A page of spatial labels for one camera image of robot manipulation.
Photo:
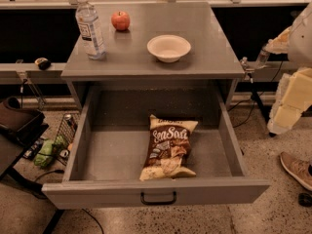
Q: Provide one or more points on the dark brown chair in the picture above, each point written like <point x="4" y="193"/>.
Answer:
<point x="19" y="129"/>

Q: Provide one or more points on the open grey top drawer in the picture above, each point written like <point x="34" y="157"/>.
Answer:
<point x="136" y="148"/>

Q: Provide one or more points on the clear plastic water bottle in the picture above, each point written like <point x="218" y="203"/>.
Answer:
<point x="90" y="30"/>

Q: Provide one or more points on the black yellow tape measure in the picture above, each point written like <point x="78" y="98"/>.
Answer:
<point x="43" y="63"/>

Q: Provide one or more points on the white gripper with foam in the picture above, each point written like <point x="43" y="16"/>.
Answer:
<point x="301" y="39"/>

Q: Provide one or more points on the green plastic bag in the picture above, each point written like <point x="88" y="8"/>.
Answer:
<point x="49" y="152"/>

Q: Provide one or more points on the brown sea salt chip bag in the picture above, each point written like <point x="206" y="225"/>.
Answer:
<point x="168" y="148"/>

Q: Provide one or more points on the small background water bottle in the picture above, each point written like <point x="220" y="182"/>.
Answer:
<point x="262" y="57"/>

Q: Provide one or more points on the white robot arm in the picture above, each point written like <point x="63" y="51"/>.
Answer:
<point x="300" y="39"/>

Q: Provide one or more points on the soda can in basket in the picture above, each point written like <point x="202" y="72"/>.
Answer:
<point x="70" y="122"/>

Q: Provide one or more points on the metal clamp on rail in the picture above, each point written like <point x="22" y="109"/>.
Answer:
<point x="247" y="69"/>

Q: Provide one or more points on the small black floor object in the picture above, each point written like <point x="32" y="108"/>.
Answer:
<point x="305" y="200"/>

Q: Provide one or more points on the red apple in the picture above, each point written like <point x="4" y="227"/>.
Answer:
<point x="120" y="20"/>

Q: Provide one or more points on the white paper bowl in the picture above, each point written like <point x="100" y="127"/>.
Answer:
<point x="168" y="48"/>

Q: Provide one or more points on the black wire basket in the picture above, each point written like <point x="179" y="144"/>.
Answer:
<point x="66" y="132"/>

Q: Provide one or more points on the tan sneaker shoe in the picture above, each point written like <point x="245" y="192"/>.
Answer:
<point x="300" y="170"/>

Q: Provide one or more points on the grey cabinet counter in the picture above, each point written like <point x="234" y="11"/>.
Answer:
<point x="127" y="58"/>

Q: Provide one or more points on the black drawer handle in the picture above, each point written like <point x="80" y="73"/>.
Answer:
<point x="158" y="199"/>

